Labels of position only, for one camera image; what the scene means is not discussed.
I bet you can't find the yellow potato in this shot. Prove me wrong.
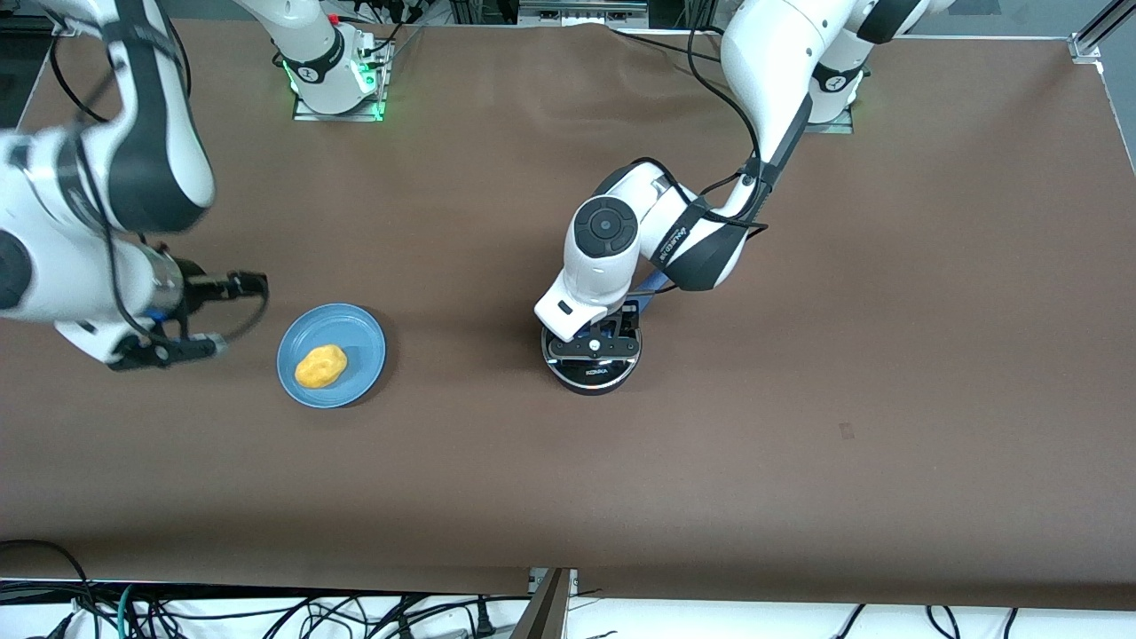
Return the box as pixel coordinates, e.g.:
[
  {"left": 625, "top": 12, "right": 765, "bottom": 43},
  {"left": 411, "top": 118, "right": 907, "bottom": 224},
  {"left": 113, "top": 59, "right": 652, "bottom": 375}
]
[{"left": 295, "top": 344, "right": 349, "bottom": 389}]

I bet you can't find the blue round plate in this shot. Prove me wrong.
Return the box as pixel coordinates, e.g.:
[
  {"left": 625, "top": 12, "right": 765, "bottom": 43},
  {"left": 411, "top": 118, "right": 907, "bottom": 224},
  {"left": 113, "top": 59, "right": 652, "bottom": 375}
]
[{"left": 277, "top": 304, "right": 388, "bottom": 409}]

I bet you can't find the brown table cover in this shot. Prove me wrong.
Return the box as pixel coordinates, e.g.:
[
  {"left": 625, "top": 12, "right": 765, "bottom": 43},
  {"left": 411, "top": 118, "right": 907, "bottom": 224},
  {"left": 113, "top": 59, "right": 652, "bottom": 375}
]
[{"left": 0, "top": 20, "right": 1136, "bottom": 610}]

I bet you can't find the aluminium profile beam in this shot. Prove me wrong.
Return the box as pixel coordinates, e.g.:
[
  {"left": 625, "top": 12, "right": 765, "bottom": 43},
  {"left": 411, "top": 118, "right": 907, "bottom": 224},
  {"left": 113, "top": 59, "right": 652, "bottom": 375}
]
[{"left": 509, "top": 568, "right": 579, "bottom": 639}]

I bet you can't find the black saucepan blue handle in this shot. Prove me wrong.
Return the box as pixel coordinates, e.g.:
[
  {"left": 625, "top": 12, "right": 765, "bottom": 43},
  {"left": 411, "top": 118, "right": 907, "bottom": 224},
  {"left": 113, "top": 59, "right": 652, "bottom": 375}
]
[{"left": 541, "top": 273, "right": 677, "bottom": 397}]

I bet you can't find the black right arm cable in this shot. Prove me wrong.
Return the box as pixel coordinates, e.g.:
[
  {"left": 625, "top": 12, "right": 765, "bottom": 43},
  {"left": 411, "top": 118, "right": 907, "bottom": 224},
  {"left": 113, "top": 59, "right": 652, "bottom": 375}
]
[{"left": 46, "top": 18, "right": 272, "bottom": 349}]

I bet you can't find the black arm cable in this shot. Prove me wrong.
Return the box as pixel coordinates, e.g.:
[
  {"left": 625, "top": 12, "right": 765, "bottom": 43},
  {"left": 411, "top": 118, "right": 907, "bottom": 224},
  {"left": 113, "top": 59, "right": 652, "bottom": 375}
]
[
  {"left": 46, "top": 18, "right": 272, "bottom": 349},
  {"left": 686, "top": 0, "right": 769, "bottom": 233}
]

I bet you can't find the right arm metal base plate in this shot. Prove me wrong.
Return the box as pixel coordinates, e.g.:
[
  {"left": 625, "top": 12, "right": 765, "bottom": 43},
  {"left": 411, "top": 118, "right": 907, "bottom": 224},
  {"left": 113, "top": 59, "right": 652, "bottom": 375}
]
[{"left": 292, "top": 27, "right": 390, "bottom": 122}]

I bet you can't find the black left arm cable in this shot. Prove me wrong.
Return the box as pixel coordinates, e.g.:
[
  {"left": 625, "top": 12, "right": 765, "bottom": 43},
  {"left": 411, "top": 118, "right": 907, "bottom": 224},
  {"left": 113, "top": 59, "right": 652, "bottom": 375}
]
[{"left": 686, "top": 0, "right": 769, "bottom": 233}]

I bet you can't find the black cable on cover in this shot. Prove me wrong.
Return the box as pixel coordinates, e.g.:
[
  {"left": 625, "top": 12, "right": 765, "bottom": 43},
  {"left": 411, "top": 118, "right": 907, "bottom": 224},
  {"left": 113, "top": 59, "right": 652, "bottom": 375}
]
[{"left": 612, "top": 29, "right": 724, "bottom": 65}]

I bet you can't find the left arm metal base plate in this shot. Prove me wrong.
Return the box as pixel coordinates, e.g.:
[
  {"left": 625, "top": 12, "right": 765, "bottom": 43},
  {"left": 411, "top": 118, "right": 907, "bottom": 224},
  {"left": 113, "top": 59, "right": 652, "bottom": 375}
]
[{"left": 803, "top": 105, "right": 855, "bottom": 135}]

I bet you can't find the black looped floor cable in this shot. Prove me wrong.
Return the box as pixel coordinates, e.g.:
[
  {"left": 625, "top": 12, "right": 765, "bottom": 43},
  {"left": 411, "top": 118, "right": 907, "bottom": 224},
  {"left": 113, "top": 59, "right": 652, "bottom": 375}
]
[{"left": 0, "top": 539, "right": 100, "bottom": 639}]

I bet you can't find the aluminium corner frame profile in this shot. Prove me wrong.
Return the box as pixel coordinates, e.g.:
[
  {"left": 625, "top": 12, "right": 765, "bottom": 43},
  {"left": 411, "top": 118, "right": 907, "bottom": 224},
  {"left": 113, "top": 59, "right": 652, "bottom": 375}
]
[{"left": 1069, "top": 0, "right": 1136, "bottom": 63}]

